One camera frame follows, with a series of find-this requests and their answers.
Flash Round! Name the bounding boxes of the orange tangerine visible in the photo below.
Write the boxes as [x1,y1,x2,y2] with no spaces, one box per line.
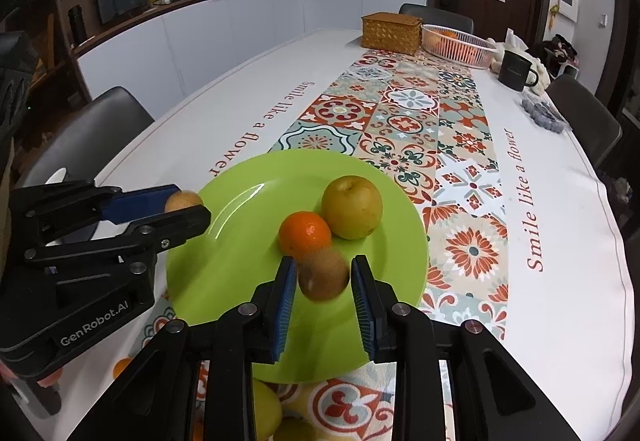
[278,211,333,258]

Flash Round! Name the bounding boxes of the green pear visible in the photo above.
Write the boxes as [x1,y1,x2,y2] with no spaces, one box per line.
[252,378,284,439]

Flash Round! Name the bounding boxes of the yellow pear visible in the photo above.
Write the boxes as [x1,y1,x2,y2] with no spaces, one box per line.
[320,175,384,241]

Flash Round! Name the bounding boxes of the oranges in wire basket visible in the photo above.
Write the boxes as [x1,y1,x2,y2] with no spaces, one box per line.
[434,31,476,63]

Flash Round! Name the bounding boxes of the patterned tablecloth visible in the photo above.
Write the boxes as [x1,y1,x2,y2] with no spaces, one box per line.
[92,28,632,441]

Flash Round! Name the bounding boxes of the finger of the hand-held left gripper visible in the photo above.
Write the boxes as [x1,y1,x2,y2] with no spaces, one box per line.
[22,205,213,274]
[9,180,182,234]

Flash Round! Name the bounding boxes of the bag of blue caps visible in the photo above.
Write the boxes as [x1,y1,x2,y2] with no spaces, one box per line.
[520,94,570,133]

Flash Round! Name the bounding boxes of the white plastic basket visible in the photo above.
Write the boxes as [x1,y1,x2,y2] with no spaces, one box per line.
[421,24,499,70]

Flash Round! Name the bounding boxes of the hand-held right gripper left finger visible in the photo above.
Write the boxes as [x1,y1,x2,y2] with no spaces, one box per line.
[67,255,299,441]

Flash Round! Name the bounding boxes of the green plate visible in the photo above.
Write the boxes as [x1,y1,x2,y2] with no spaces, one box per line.
[165,150,431,384]

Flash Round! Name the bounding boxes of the woven wicker box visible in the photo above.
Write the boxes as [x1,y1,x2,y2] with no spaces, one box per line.
[361,12,424,55]

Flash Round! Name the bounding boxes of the black mug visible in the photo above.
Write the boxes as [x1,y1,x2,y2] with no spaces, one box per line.
[497,49,541,92]

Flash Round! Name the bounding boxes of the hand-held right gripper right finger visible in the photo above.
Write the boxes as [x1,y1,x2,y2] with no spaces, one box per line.
[350,255,582,441]

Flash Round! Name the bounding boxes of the black chair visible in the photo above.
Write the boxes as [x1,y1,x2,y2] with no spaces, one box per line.
[14,86,156,192]
[545,74,623,169]
[398,3,475,36]

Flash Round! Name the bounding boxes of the black thermos bottle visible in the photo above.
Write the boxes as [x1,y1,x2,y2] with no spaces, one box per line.
[68,5,84,48]

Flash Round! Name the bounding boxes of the white plush cloth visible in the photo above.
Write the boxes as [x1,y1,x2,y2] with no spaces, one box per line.
[484,28,553,94]

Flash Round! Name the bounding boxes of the brown kiwi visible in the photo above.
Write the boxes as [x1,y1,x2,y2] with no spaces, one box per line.
[298,247,351,302]
[164,190,205,215]

